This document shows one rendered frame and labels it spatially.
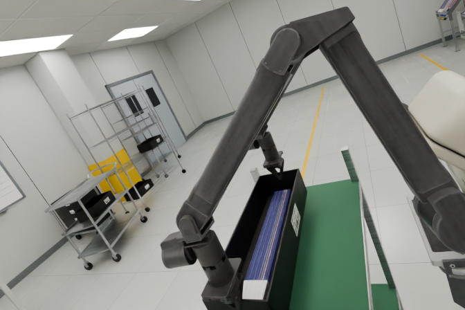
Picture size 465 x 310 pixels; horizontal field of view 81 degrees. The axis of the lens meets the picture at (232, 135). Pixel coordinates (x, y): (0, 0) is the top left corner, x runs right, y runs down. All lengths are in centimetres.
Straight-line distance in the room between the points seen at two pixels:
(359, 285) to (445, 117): 47
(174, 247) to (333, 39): 51
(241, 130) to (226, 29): 787
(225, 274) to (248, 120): 33
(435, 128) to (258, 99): 35
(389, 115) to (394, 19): 736
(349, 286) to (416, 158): 47
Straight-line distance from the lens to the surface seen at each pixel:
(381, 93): 49
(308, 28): 47
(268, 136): 104
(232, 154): 51
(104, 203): 398
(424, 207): 57
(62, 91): 561
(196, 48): 879
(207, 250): 60
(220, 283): 65
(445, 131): 64
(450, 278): 82
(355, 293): 86
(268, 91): 48
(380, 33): 782
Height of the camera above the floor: 161
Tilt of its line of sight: 14 degrees down
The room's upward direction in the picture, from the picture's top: 25 degrees counter-clockwise
